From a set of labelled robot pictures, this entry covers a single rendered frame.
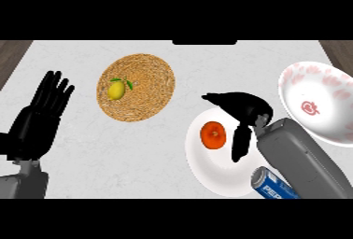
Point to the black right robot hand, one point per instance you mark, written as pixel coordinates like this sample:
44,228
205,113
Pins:
243,105

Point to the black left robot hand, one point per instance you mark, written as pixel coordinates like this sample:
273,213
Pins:
34,124

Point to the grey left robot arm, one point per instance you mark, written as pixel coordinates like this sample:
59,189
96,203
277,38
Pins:
22,180

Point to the orange squash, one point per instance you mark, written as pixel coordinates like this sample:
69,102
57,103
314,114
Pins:
212,135

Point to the white bowl with pink pattern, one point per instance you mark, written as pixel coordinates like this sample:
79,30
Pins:
316,102

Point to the white plate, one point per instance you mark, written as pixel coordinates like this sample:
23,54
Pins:
220,168

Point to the yellow lemon with leaves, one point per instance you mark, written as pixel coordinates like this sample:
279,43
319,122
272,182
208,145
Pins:
116,89

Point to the round woven wicker placemat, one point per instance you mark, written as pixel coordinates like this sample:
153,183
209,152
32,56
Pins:
136,87

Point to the blue soda can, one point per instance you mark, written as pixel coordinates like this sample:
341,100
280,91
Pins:
270,186

